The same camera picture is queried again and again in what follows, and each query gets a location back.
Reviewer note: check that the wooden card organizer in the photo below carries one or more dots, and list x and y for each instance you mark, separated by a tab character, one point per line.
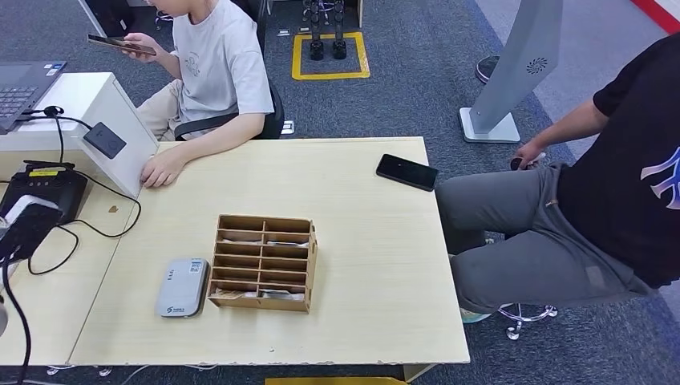
263	265

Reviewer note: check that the person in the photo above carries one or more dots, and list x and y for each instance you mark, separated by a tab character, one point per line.
621	186
218	64

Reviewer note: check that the person's left hand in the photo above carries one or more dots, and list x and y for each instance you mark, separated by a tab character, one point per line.
162	170

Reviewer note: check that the person's hand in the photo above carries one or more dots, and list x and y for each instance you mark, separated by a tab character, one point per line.
139	45
528	151
162	170

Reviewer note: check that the grey card reader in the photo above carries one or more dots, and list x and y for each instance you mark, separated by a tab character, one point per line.
181	289

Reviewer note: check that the person's right hand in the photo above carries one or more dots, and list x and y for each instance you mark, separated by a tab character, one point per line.
139	45
528	151

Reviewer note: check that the black panel card reader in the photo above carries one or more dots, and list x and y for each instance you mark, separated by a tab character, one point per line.
105	140

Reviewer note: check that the black smartphone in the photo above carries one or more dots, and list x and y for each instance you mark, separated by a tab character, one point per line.
407	172

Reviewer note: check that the silver floor socket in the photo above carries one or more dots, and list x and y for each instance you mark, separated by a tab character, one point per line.
287	127

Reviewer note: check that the black office chair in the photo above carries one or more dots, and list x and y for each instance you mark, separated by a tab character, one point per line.
273	117

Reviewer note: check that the yellow floor tape square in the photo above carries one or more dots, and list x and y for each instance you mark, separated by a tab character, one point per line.
329	76

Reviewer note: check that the humanoid robot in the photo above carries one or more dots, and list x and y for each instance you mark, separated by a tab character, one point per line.
316	49

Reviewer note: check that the black round floor base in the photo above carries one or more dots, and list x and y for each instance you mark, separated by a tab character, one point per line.
486	70

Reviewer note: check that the chrome stool base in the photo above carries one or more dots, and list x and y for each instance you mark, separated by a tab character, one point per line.
523	318

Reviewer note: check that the grey kiosk stand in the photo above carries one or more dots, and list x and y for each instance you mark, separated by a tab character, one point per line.
520	53

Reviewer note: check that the white counter stand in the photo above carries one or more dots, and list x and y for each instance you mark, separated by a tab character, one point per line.
101	101

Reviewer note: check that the slim dark smartphone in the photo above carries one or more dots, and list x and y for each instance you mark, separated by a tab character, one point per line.
121	45

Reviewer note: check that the black terminal with yellow label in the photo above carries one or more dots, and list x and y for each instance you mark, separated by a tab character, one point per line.
58	186

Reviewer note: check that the black computer tower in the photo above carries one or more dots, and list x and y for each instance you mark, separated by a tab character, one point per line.
111	16

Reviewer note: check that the dark grey laptop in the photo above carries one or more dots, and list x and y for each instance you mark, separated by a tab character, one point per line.
21	90

